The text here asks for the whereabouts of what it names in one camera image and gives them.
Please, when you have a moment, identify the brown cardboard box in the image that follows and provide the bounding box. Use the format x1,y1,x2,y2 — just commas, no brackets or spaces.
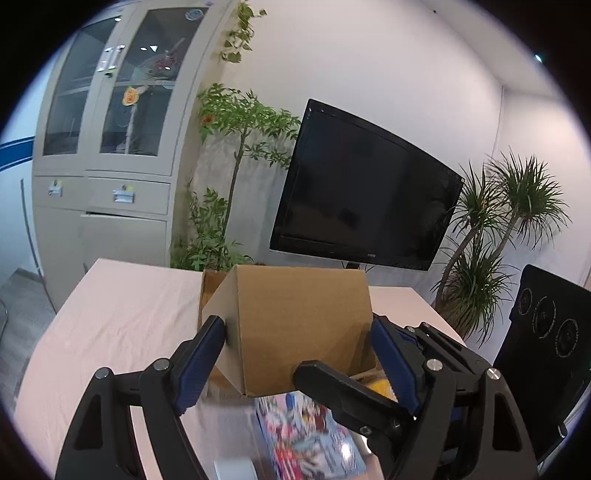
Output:
202,265,376,398

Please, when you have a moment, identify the colourful cartoon picture book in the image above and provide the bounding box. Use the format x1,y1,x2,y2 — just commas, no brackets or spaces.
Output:
256,391,367,479

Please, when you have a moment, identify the yellow bottle white cap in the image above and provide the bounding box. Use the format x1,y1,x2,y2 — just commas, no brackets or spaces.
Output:
366,378,398,402

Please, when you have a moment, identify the black camera unit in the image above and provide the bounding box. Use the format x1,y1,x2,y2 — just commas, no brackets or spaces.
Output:
494,264,591,462

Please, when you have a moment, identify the grey glass door cabinet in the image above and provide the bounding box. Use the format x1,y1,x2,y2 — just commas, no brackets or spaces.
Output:
32,1,235,309

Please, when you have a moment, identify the spiky palm potted plant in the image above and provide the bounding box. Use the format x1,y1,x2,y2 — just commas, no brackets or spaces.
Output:
432,151,571,344

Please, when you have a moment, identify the black flat screen monitor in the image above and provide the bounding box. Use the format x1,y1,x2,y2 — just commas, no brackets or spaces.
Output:
270,99,463,271

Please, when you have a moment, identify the leafy green potted plant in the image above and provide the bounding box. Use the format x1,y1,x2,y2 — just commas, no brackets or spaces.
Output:
169,0,303,273

